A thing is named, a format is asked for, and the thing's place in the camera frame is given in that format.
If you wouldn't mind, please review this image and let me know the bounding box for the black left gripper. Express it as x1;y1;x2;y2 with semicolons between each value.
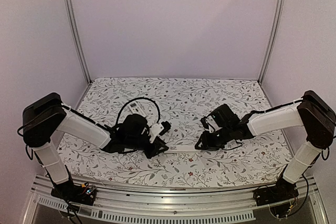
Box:
126;133;169;159

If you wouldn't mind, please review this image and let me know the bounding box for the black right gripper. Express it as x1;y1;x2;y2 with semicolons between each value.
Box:
194;125;233;151

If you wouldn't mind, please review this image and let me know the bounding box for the white slim remote control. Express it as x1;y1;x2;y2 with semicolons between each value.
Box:
164;145;201;154

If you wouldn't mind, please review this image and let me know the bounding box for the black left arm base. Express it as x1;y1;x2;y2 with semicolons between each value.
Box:
51;180;97;206

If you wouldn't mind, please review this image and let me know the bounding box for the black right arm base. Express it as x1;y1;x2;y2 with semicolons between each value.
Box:
253;179;299;219

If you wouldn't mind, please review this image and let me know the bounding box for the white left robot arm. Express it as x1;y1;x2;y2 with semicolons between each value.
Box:
17;92;171;200

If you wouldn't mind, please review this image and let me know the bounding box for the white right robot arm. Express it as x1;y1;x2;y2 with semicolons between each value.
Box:
195;90;335;201

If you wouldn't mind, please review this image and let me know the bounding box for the floral patterned table mat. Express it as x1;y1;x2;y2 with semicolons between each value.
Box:
58;78;291;187

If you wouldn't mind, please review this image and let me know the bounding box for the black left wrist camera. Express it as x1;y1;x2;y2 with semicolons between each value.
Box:
150;121;171;141

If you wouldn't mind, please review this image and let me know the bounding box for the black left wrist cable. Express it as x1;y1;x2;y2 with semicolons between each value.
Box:
115;97;161;130

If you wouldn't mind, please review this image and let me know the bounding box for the aluminium front rail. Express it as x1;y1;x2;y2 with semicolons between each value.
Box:
23;175;330;223

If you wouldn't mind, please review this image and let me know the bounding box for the right aluminium corner post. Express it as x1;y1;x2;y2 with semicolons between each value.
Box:
258;0;285;86

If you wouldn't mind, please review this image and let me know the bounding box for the aluminium corner post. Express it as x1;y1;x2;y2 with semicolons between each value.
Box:
64;0;92;85
258;0;285;86

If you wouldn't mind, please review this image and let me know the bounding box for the left aluminium corner post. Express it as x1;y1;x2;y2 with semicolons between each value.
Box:
64;0;92;85

